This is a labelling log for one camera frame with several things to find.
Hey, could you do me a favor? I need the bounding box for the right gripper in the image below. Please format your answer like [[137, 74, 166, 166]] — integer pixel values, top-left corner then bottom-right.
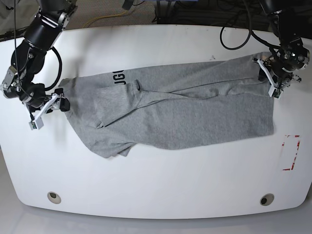
[[23, 89, 70, 121]]

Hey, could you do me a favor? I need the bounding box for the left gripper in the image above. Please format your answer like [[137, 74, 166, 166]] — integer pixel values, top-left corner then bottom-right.
[[252, 55, 302, 91]]

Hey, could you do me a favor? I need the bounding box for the grey T-shirt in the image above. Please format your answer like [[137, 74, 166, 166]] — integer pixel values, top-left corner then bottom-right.
[[59, 53, 274, 158]]

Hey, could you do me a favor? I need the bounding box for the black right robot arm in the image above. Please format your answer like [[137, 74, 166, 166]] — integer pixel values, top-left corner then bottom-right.
[[0, 0, 77, 125]]

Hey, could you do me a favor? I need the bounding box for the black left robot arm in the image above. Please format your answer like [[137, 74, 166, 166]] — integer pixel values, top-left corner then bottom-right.
[[253, 0, 310, 98]]

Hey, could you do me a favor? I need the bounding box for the black tripod rod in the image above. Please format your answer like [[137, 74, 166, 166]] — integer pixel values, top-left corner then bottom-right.
[[0, 26, 28, 41]]

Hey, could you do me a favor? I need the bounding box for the red tape rectangle marker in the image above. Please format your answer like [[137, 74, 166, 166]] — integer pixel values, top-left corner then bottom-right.
[[279, 135, 301, 171]]

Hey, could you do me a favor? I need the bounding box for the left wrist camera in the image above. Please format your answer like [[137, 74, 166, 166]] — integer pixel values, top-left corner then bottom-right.
[[268, 86, 283, 99]]

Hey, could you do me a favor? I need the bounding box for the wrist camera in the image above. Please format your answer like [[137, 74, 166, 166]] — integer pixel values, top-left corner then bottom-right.
[[29, 118, 44, 130], [268, 86, 283, 99]]

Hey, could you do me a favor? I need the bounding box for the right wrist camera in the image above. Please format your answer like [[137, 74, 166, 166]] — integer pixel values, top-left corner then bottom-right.
[[29, 118, 44, 130]]

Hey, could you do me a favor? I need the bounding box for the black cable loop on table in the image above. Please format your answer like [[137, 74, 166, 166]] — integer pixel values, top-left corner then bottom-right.
[[220, 0, 254, 51]]

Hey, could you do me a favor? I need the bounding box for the left table cable grommet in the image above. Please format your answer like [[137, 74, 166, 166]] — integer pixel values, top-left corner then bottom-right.
[[47, 192, 61, 204]]

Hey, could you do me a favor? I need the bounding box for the table cable grommet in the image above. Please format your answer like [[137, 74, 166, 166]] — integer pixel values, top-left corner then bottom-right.
[[260, 194, 274, 206], [47, 192, 61, 204]]

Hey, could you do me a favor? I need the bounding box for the yellow cable on floor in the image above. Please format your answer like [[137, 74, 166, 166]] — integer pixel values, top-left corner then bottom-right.
[[84, 9, 130, 27]]

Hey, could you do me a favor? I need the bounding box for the right table cable grommet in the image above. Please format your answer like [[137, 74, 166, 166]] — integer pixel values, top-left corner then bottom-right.
[[260, 194, 274, 206]]

